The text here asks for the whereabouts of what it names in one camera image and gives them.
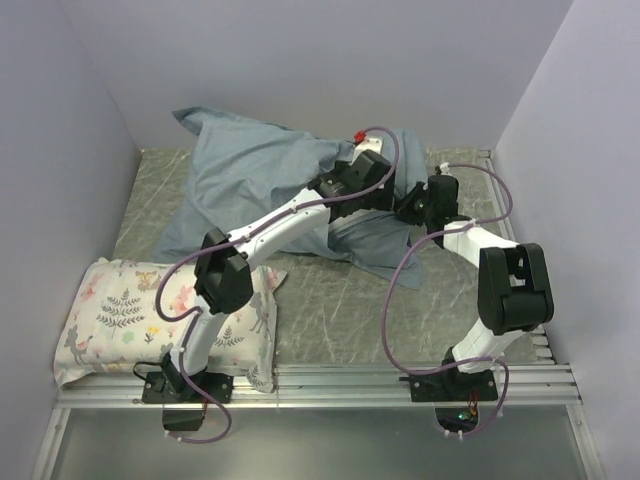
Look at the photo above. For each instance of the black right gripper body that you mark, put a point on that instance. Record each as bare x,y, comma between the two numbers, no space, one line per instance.
431,210

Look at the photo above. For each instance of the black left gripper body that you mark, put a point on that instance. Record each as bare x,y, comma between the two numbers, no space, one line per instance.
378,199

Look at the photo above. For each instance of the blue-grey pillowcase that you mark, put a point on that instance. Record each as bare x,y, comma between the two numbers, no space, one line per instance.
242,169

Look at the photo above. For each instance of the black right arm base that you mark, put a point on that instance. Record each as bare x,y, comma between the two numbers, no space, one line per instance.
452,386

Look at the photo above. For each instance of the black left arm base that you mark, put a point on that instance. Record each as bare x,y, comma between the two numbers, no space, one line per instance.
184,409

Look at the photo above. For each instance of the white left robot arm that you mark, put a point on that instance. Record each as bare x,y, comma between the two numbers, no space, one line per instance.
226,261

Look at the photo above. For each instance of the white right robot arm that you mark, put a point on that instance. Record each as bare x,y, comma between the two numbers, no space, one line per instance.
513,288

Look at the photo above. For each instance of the floral patterned pillow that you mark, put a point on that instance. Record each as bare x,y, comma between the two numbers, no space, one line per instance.
113,324

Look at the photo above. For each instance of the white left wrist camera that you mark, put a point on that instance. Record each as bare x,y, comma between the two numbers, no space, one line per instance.
364,142

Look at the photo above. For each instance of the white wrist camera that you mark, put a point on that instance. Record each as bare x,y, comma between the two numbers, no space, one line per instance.
364,142
443,169

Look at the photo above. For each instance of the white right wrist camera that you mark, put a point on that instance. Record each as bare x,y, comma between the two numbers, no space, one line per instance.
443,169

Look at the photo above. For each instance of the aluminium right side rail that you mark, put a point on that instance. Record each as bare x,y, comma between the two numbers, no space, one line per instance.
539,337

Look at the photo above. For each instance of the aluminium frame rail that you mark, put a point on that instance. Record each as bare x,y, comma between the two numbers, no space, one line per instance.
331,386

